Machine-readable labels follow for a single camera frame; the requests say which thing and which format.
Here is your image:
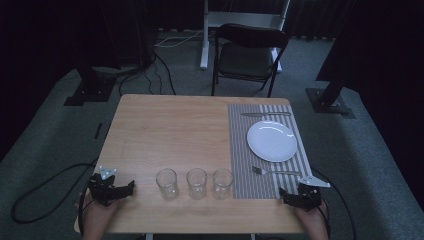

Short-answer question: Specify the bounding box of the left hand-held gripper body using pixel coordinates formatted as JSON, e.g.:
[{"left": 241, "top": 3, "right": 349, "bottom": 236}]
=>
[{"left": 87, "top": 165, "right": 118, "bottom": 208}]

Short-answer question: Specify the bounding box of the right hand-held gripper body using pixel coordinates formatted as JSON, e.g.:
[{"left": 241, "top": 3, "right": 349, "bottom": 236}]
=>
[{"left": 293, "top": 175, "right": 331, "bottom": 212}]

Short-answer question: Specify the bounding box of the person's right hand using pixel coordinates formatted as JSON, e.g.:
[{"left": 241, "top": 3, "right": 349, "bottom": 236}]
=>
[{"left": 294, "top": 201, "right": 330, "bottom": 232}]

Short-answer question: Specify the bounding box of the person's left hand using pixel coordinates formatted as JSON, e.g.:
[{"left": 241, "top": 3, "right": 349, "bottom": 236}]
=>
[{"left": 79, "top": 193, "right": 122, "bottom": 230}]

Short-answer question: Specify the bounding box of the silver fork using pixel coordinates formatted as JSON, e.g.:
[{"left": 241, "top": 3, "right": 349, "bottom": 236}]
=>
[{"left": 251, "top": 165, "right": 303, "bottom": 177}]

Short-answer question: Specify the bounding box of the clear drinking glass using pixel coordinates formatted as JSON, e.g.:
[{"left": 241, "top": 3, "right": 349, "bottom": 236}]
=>
[
  {"left": 212, "top": 168, "right": 234, "bottom": 201},
  {"left": 155, "top": 168, "right": 180, "bottom": 202},
  {"left": 185, "top": 167, "right": 209, "bottom": 200}
]

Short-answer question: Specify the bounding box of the white round plate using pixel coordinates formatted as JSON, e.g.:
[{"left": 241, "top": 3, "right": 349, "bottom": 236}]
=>
[{"left": 246, "top": 120, "right": 298, "bottom": 163}]

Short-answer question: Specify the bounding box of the grey striped placemat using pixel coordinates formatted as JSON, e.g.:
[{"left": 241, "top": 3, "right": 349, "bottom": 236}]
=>
[{"left": 227, "top": 103, "right": 314, "bottom": 200}]

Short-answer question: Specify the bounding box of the silver table knife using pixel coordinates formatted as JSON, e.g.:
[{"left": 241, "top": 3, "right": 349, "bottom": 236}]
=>
[{"left": 240, "top": 111, "right": 292, "bottom": 118}]

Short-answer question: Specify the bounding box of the black floor stand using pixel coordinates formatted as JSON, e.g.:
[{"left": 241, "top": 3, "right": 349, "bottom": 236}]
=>
[
  {"left": 63, "top": 63, "right": 118, "bottom": 108},
  {"left": 305, "top": 76, "right": 357, "bottom": 120}
]

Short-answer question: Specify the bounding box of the black folding chair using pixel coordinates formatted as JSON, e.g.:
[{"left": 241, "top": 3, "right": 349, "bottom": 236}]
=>
[{"left": 210, "top": 22, "right": 290, "bottom": 99}]

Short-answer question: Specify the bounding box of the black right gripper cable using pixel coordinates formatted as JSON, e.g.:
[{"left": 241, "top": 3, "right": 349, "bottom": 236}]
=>
[{"left": 311, "top": 167, "right": 357, "bottom": 240}]

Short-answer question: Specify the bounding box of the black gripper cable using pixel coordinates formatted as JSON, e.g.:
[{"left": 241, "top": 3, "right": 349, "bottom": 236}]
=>
[
  {"left": 10, "top": 161, "right": 100, "bottom": 225},
  {"left": 311, "top": 167, "right": 357, "bottom": 240}
]

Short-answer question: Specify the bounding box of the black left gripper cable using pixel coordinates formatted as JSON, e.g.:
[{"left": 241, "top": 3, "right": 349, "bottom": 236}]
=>
[{"left": 10, "top": 161, "right": 100, "bottom": 225}]

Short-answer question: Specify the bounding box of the black floor cable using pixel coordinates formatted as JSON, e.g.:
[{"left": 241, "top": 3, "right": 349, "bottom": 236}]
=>
[{"left": 118, "top": 52, "right": 177, "bottom": 97}]

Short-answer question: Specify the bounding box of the white floor cable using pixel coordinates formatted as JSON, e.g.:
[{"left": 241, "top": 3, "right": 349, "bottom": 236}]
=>
[{"left": 154, "top": 29, "right": 216, "bottom": 49}]

